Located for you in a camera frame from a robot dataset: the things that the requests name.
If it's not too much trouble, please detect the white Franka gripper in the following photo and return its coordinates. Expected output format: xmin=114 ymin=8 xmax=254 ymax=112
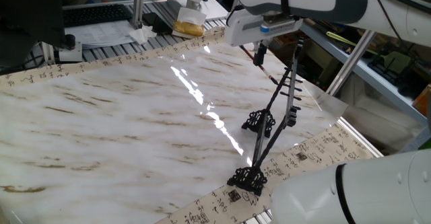
xmin=224 ymin=8 xmax=304 ymax=67

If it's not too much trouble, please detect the brown calligraphy brush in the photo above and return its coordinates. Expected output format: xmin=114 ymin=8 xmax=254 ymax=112
xmin=239 ymin=44 xmax=280 ymax=86

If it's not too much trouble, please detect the black carved pen rack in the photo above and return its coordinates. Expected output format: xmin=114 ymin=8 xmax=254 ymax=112
xmin=226 ymin=37 xmax=304 ymax=197

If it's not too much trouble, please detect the yellow packet white label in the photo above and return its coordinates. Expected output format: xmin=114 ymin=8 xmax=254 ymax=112
xmin=172 ymin=7 xmax=207 ymax=38

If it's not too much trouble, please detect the yellow green tool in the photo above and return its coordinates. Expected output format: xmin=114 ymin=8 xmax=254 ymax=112
xmin=325 ymin=30 xmax=380 ymax=56

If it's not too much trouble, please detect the white crumpled tissue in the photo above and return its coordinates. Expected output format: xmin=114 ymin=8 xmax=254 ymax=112
xmin=129 ymin=24 xmax=158 ymax=46

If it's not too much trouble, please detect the white paper stack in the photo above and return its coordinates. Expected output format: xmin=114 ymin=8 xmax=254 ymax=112
xmin=65 ymin=19 xmax=142 ymax=50

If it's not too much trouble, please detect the orange box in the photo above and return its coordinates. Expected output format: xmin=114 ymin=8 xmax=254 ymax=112
xmin=412 ymin=83 xmax=431 ymax=118

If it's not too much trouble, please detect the black computer keyboard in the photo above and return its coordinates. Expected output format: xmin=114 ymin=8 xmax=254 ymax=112
xmin=62 ymin=3 xmax=134 ymax=29

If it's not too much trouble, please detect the glossy marble pattern mat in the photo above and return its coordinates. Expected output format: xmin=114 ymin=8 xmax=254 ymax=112
xmin=0 ymin=35 xmax=350 ymax=224

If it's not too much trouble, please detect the beige calligraphy paper sheet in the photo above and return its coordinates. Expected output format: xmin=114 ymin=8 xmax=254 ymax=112
xmin=0 ymin=25 xmax=384 ymax=224

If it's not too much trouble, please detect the silver camera box blue end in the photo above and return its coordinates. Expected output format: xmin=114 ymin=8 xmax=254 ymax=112
xmin=259 ymin=16 xmax=298 ymax=34

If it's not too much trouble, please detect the aluminium frame leg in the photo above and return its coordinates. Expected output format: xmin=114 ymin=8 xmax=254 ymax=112
xmin=325 ymin=30 xmax=378 ymax=97

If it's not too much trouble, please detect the grey shelf rail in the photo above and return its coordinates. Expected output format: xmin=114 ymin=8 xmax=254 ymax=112
xmin=299 ymin=22 xmax=429 ymax=128

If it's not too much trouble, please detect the aluminium upright post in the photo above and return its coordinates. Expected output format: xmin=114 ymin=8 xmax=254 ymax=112
xmin=130 ymin=0 xmax=146 ymax=29

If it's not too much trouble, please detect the grey frame leg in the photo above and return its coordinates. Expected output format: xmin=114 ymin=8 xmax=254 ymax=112
xmin=399 ymin=125 xmax=431 ymax=154

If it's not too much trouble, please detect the white mount black knob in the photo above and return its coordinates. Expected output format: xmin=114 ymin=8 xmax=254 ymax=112
xmin=53 ymin=34 xmax=84 ymax=64

